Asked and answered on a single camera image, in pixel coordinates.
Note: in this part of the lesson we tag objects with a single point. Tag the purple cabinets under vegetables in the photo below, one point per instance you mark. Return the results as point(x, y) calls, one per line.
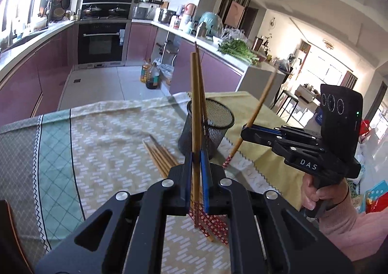
point(215, 70)

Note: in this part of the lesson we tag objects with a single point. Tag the clear plastic bag on floor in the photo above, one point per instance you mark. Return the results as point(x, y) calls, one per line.
point(166, 72)

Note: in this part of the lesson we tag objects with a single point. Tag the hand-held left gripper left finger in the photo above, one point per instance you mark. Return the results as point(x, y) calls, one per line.
point(188, 172)

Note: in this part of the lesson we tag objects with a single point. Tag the white counter island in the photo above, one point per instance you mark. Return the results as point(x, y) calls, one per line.
point(257, 79)

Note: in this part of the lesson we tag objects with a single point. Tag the stainless steel pot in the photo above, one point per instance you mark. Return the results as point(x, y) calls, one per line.
point(166, 16)

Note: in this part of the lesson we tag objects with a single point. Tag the dark liquid plastic bottle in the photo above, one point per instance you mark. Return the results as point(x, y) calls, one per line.
point(153, 77)

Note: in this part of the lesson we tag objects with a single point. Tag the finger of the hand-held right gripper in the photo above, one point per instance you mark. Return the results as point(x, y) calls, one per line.
point(297, 133)
point(266, 139)

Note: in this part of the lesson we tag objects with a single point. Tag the teal ceramic jar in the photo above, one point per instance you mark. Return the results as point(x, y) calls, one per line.
point(212, 22)

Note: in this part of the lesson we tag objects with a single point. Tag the white low cabinet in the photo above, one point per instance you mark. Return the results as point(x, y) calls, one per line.
point(306, 95)

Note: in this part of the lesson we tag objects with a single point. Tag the clear plastic bag on counter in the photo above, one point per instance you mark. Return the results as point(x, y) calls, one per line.
point(233, 33)

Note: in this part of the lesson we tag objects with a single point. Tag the bunch of wooden chopsticks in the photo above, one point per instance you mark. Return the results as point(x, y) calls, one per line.
point(160, 158)

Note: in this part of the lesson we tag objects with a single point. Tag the cooking pot with lid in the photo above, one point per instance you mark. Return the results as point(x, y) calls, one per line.
point(91, 11)
point(117, 11)

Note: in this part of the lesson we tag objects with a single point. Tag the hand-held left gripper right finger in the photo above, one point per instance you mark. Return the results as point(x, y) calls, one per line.
point(205, 172)

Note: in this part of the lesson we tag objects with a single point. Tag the pink kettle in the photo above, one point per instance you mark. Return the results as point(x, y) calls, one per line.
point(190, 11)

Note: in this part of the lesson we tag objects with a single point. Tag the patterned green beige tablecloth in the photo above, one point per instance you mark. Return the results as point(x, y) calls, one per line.
point(106, 146)

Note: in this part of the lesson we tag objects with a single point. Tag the person's right hand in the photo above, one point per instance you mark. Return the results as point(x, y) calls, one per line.
point(307, 193)

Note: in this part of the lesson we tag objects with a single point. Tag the black built-in oven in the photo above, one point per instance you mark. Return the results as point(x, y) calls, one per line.
point(101, 43)

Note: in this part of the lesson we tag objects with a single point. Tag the ceiling lamp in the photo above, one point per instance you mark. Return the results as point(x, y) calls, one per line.
point(328, 44)

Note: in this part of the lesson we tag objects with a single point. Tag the bundle of green vegetables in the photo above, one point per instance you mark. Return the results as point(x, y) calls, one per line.
point(238, 48)

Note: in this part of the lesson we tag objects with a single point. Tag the purple cabinet beside oven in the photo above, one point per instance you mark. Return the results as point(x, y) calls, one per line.
point(141, 42)

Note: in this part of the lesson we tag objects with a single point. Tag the black stool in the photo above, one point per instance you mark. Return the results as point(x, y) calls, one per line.
point(288, 99)

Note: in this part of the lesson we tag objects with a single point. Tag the black mesh utensil holder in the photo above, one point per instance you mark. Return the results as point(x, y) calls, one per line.
point(223, 134)

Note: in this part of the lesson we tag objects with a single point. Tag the wall fan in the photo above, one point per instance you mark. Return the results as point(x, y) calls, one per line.
point(273, 23)

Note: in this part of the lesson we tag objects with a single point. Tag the hanging kitchen utensils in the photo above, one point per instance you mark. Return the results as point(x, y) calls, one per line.
point(60, 4)

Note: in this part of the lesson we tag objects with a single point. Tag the purple cabinets under window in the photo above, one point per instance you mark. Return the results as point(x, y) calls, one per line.
point(36, 73)

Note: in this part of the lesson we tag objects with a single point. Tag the person's right forearm pink sleeve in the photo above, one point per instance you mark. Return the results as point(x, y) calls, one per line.
point(348, 227)

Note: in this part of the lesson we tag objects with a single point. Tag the red bag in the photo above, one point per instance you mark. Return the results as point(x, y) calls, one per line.
point(364, 131)

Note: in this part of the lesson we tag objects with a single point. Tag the blue dotted bag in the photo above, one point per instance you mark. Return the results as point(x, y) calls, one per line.
point(377, 196)

